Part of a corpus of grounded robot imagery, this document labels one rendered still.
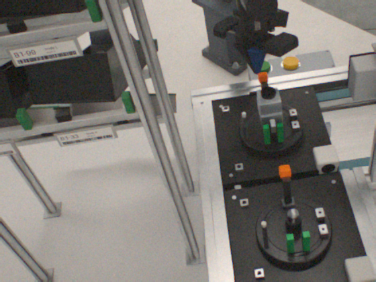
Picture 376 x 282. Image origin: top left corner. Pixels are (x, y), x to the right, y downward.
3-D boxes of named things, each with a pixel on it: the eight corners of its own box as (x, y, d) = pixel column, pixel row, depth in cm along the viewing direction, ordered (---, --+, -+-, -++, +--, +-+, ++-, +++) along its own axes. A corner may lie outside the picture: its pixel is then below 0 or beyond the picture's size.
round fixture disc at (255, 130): (235, 113, 117) (234, 107, 115) (296, 104, 117) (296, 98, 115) (243, 162, 108) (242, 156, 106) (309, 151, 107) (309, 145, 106)
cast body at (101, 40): (103, 52, 102) (97, 17, 99) (125, 51, 101) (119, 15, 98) (88, 64, 94) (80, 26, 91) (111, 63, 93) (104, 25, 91)
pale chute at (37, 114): (58, 124, 119) (57, 105, 119) (112, 123, 117) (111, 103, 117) (-12, 134, 91) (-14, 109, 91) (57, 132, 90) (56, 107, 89)
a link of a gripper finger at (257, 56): (258, 53, 100) (278, 41, 104) (244, 48, 103) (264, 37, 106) (260, 84, 104) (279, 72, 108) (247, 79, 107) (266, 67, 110)
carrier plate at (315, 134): (213, 107, 122) (211, 101, 120) (313, 91, 121) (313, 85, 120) (223, 190, 106) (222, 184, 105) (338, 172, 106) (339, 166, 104)
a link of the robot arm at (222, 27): (277, 17, 92) (299, 6, 95) (207, -2, 103) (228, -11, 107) (279, 59, 97) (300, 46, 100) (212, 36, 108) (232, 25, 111)
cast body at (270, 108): (257, 105, 110) (254, 82, 105) (277, 102, 110) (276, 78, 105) (263, 134, 105) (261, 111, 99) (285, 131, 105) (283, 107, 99)
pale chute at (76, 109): (121, 114, 119) (120, 95, 118) (176, 113, 117) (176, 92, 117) (70, 121, 91) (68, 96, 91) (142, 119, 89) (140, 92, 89)
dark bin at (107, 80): (95, 54, 102) (88, 17, 99) (158, 50, 101) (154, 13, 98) (33, 105, 77) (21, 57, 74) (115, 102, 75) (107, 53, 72)
